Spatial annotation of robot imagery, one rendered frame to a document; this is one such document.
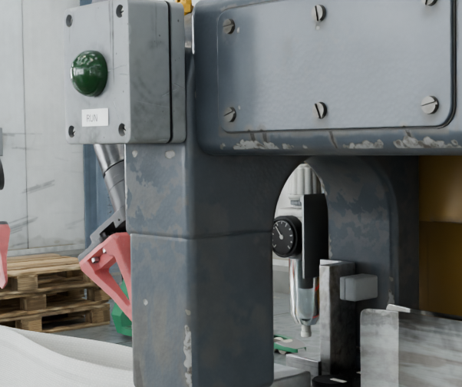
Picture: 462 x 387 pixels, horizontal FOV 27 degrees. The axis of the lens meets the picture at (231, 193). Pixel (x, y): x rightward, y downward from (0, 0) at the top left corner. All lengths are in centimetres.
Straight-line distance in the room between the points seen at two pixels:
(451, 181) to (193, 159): 24
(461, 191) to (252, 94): 25
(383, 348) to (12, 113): 853
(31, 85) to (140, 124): 870
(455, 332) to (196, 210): 20
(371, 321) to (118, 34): 29
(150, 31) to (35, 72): 872
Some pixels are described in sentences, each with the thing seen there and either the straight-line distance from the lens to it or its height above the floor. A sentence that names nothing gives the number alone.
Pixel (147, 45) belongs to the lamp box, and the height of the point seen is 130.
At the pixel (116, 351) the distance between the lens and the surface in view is 108.
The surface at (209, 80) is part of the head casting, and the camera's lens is 62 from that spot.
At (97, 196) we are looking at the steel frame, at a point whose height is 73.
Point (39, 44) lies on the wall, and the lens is 938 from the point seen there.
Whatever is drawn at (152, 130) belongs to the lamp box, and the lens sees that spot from 61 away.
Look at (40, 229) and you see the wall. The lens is 934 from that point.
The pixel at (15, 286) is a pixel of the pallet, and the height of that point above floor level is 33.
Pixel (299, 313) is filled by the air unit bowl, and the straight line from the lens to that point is 86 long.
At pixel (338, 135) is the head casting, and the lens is 54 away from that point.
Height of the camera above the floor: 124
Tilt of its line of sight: 3 degrees down
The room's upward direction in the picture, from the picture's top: 1 degrees counter-clockwise
